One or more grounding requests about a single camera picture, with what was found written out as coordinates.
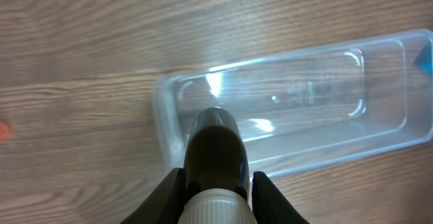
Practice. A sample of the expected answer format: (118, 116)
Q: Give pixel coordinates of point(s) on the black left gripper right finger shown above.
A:
(269, 205)

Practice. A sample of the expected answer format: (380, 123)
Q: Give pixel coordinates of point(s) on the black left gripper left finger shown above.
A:
(165, 204)

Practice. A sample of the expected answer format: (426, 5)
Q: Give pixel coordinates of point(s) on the black bottle white cap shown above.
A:
(217, 173)

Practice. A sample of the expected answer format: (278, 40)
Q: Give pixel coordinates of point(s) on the clear plastic container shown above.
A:
(307, 108)

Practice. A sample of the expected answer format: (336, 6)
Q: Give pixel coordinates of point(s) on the orange bottle white cap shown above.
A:
(5, 130)

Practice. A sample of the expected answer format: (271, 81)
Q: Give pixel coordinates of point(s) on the blue small box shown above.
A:
(423, 60)

